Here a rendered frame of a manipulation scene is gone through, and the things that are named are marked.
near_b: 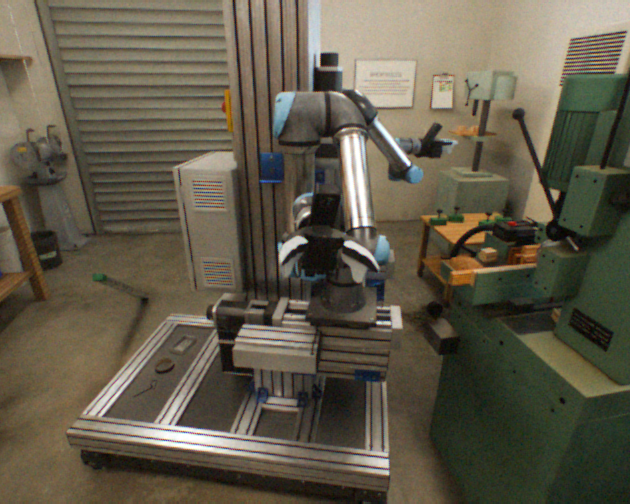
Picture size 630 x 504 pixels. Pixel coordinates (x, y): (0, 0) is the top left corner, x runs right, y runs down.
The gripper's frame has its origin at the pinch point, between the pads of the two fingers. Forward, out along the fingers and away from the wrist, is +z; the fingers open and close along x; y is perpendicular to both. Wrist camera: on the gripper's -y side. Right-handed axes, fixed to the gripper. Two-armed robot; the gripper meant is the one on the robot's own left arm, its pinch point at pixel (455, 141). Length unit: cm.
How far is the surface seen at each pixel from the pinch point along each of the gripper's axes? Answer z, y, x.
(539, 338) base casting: -27, 37, 95
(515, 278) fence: -26, 26, 79
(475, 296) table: -39, 31, 79
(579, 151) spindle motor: -17, -14, 78
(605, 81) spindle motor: -17, -31, 78
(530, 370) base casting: -33, 43, 100
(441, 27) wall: 116, -62, -215
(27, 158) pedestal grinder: -261, 58, -218
